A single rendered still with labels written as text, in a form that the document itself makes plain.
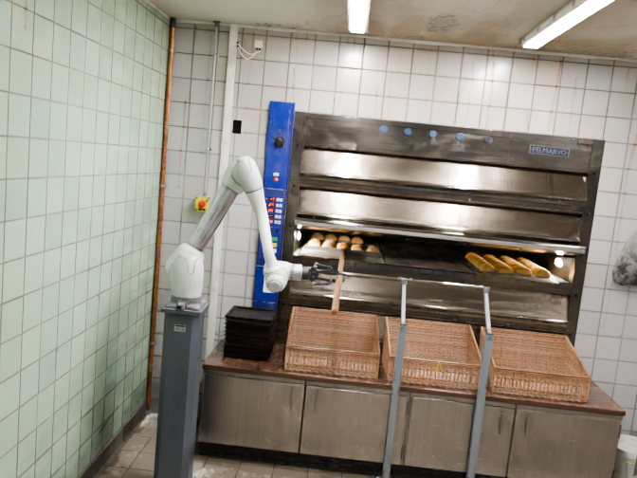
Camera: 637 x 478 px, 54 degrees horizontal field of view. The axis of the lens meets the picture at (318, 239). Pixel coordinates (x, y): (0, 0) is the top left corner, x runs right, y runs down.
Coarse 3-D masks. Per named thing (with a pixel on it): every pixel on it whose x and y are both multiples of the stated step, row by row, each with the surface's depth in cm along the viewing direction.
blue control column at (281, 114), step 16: (272, 112) 396; (288, 112) 396; (272, 128) 397; (288, 128) 397; (272, 144) 398; (288, 144) 398; (272, 160) 400; (272, 176) 401; (288, 176) 401; (272, 192) 402; (256, 288) 410; (256, 304) 411; (272, 304) 411
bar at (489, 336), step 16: (352, 272) 371; (464, 288) 369; (480, 288) 368; (400, 336) 351; (400, 352) 352; (400, 368) 353; (480, 384) 351; (480, 400) 353; (480, 416) 354; (480, 432) 355; (384, 464) 360
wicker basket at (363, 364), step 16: (304, 320) 408; (320, 320) 408; (336, 320) 408; (352, 320) 408; (368, 320) 408; (288, 336) 374; (304, 336) 406; (320, 336) 407; (336, 336) 406; (352, 336) 406; (368, 336) 407; (288, 352) 365; (304, 352) 365; (320, 352) 365; (336, 352) 364; (352, 352) 364; (368, 352) 405; (288, 368) 367; (304, 368) 366; (320, 368) 366; (336, 368) 365; (352, 368) 379; (368, 368) 382
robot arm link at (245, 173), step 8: (240, 160) 326; (248, 160) 326; (240, 168) 326; (248, 168) 326; (256, 168) 328; (240, 176) 328; (248, 176) 326; (256, 176) 327; (240, 184) 332; (248, 184) 327; (256, 184) 328; (248, 192) 329
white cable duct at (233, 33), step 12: (228, 48) 394; (228, 60) 395; (228, 72) 396; (228, 84) 397; (228, 96) 398; (228, 108) 399; (228, 120) 399; (228, 132) 400; (228, 144) 402; (216, 240) 409; (216, 252) 410; (216, 264) 411; (216, 276) 412; (216, 288) 413; (216, 300) 414
